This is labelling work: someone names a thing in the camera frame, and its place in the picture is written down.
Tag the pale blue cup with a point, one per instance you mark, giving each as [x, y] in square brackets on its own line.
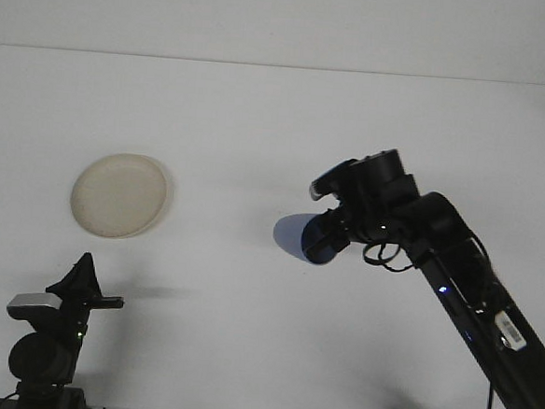
[289, 234]

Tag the pale round plate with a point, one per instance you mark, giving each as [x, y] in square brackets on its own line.
[118, 196]

